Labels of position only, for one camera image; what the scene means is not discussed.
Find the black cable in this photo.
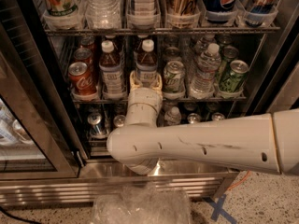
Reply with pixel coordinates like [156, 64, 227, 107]
[0, 206, 41, 224]

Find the front white-green soda can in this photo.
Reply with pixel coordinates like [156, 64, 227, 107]
[163, 61, 185, 93]

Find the tea bottle with white cap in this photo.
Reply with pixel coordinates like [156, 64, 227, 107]
[136, 39, 158, 88]

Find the green can bottom shelf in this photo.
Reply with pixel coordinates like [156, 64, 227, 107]
[211, 112, 225, 121]

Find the green soda can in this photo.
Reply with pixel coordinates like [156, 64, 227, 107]
[219, 60, 249, 93]
[216, 46, 239, 80]

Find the steel fridge base grille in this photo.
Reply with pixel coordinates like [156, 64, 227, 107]
[0, 160, 239, 206]

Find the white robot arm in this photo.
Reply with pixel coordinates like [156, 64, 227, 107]
[107, 71, 299, 175]

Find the steel fridge door left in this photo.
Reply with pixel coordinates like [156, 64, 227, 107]
[0, 25, 80, 181]

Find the blue can bottom left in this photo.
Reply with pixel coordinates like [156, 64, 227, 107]
[87, 112, 107, 139]

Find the rear red cola can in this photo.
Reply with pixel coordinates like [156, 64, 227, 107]
[79, 35, 96, 52]

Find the middle wire shelf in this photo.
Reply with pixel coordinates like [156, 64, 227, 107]
[72, 93, 247, 104]

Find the small water bottle bottom shelf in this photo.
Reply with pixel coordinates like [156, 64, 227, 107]
[164, 106, 181, 126]

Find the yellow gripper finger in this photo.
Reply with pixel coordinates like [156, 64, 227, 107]
[129, 70, 143, 91]
[151, 74, 163, 93]

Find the front green soda can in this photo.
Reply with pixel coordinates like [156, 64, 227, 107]
[219, 60, 249, 93]

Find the wire shelf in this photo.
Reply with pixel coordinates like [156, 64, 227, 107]
[45, 23, 279, 36]
[72, 93, 247, 104]

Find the red cola can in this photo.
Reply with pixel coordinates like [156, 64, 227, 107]
[74, 48, 93, 68]
[68, 62, 96, 95]
[79, 35, 96, 52]

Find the upper wire shelf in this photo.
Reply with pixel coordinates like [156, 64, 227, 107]
[45, 23, 279, 36]

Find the front red cola can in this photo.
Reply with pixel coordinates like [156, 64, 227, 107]
[68, 62, 96, 95]

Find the gold can bottom shelf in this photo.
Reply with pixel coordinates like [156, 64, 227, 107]
[113, 115, 126, 128]

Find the large clear water bottle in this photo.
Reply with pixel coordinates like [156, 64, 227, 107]
[85, 0, 121, 30]

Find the dark blue can bottom shelf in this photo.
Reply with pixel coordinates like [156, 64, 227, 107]
[187, 113, 201, 124]

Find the orange cable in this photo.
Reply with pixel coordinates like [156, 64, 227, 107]
[226, 171, 252, 192]

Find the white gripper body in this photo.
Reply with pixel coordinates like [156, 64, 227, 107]
[128, 87, 163, 113]

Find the left tea bottle white cap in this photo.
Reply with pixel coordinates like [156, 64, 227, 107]
[99, 40, 125, 95]

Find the clear plastic wrap bundle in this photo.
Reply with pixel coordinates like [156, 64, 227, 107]
[90, 185, 191, 224]

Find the clear water bottle middle shelf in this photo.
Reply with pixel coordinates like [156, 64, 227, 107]
[189, 43, 221, 99]

